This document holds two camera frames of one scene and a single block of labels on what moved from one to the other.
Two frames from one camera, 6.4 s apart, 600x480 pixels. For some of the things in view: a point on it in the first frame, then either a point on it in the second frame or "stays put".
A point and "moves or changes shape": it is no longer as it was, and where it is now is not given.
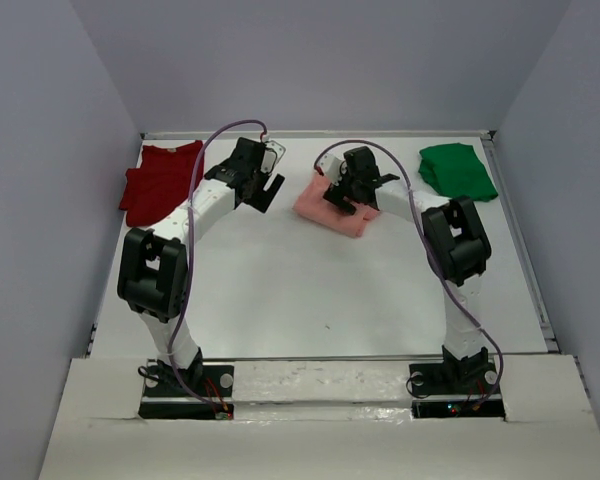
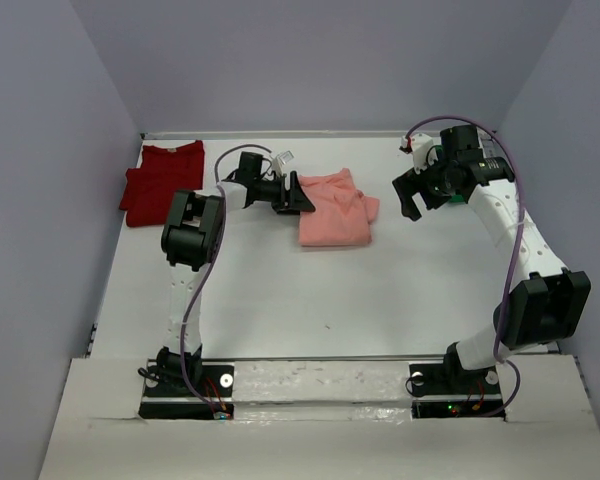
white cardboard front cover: (545, 436) stays put
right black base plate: (456, 390) stays put
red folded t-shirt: (161, 182) stays put
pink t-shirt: (311, 203) moves or changes shape
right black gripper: (336, 193) -> (409, 184)
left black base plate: (205, 393) stays put
